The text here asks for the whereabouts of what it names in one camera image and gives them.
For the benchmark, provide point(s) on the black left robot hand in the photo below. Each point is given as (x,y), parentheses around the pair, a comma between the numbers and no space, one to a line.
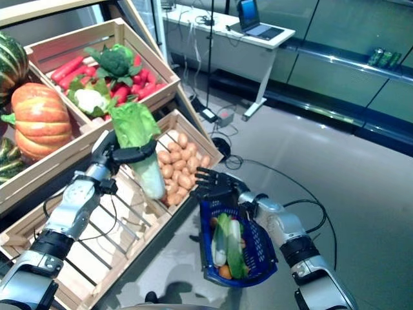
(129,155)

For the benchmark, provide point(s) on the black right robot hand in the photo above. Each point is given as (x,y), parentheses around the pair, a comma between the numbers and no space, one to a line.
(222,187)

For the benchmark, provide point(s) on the blue plastic shopping basket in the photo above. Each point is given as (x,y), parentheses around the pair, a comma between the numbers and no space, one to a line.
(258,252)

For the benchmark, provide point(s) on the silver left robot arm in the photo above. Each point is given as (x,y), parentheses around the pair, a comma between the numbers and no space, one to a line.
(74,200)

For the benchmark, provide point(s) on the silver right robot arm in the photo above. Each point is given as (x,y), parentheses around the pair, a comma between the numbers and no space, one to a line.
(284,223)

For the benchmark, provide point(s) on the brown potato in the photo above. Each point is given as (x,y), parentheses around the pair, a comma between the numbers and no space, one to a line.
(193,164)
(182,139)
(164,157)
(167,171)
(173,199)
(174,147)
(205,161)
(192,149)
(185,181)
(175,157)

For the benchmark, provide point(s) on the black round stand base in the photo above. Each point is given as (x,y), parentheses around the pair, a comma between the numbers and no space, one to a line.
(221,147)

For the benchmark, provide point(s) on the wooden slatted crate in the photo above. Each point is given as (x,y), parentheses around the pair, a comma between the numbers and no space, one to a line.
(145,48)
(171,124)
(84,261)

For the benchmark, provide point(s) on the small red vegetable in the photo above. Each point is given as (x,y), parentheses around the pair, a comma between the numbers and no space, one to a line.
(122,93)
(138,60)
(148,83)

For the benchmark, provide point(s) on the white cauliflower with leaves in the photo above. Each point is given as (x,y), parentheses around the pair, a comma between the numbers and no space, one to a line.
(88,100)

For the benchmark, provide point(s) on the grey box with red label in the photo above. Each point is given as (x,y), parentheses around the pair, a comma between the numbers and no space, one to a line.
(226,117)

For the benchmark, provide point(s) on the black power adapter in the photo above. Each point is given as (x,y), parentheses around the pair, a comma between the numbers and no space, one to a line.
(209,114)

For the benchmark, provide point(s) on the large wooden crate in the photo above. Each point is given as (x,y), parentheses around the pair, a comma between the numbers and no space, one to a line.
(48,174)

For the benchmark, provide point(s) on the small orange fruit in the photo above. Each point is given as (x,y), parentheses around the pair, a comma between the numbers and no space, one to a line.
(225,272)

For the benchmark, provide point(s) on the long red carrot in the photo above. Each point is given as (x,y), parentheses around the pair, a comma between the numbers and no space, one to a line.
(76,77)
(67,68)

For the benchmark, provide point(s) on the orange pumpkin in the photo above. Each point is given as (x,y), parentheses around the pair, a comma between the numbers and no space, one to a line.
(42,119)

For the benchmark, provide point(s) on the green broccoli head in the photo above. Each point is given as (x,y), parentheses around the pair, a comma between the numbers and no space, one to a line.
(113,61)

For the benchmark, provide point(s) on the green striped pumpkin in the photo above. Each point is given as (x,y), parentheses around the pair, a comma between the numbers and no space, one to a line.
(11,64)
(9,161)

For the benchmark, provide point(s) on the white glass door cabinet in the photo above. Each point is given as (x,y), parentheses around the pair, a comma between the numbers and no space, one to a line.
(163,32)

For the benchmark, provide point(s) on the black tripod pole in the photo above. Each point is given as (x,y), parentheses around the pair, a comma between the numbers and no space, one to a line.
(211,48)

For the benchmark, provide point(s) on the white desk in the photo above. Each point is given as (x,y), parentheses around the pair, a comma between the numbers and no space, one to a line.
(226,48)

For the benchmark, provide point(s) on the open grey laptop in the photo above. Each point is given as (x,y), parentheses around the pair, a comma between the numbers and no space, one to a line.
(261,30)

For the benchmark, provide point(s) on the green drink can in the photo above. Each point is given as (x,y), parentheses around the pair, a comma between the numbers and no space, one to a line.
(395,60)
(376,57)
(387,58)

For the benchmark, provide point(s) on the grey metal wall shelving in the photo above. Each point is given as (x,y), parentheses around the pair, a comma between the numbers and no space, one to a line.
(338,32)

